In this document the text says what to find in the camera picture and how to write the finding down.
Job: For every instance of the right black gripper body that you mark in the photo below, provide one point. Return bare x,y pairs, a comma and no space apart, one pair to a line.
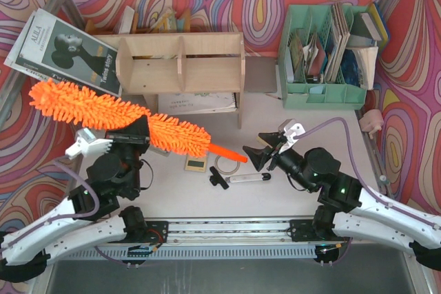
273,153

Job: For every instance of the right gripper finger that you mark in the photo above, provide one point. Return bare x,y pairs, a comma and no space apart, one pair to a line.
274,138
258,157

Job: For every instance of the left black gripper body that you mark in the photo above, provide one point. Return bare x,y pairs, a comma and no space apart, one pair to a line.
127,139

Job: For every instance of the orange microfiber duster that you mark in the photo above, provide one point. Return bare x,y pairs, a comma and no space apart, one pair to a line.
69,103

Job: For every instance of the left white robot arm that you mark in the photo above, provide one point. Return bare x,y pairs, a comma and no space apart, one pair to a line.
76,222

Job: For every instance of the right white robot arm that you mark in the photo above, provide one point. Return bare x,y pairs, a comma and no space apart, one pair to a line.
347,209

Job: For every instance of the wooden bookshelf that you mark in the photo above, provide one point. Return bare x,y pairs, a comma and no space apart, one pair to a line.
191,62

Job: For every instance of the yellow sticky note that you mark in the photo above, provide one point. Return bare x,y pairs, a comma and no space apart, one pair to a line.
262,141

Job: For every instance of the clear tube black cap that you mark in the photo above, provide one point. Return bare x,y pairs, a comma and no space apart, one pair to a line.
256,177

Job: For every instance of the pencil by organizer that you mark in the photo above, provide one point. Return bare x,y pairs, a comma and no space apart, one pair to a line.
273,96

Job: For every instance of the white notebook under shelf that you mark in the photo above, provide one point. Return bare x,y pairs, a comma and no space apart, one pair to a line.
199,103

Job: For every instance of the black plastic clip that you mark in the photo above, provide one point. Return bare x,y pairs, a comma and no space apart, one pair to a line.
216,178

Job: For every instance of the brown board behind shelf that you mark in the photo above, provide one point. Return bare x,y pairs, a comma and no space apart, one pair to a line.
260,74

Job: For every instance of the green desk organizer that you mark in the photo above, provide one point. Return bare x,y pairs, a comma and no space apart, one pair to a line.
313,74

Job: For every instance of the black Twins story book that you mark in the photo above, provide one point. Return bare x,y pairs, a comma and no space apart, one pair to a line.
62,52

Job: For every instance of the white book under Twins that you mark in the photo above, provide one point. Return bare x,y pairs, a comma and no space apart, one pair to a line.
10,60

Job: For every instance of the grey hardcover book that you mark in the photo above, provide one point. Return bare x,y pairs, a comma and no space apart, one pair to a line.
364,31

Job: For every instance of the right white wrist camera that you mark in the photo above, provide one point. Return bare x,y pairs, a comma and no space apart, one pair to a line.
289,131

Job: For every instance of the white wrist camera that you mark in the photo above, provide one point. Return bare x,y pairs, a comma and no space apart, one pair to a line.
289,131
87,144

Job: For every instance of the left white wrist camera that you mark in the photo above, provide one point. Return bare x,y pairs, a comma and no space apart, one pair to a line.
87,144

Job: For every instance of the pink wall hook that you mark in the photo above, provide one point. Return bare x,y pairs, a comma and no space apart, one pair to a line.
371,122

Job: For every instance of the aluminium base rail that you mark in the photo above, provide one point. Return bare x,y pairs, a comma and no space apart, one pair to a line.
215,240

